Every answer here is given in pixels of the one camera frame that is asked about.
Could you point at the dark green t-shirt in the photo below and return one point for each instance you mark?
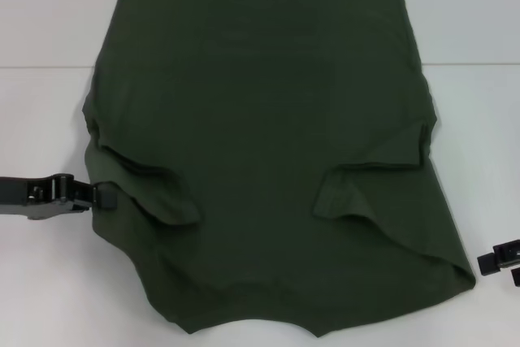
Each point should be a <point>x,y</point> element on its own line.
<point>264,119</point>

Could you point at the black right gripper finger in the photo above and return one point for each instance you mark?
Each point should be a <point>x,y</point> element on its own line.
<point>490,264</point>
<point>516,278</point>

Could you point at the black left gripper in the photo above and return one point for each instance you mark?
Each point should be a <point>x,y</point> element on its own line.
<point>24,196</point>

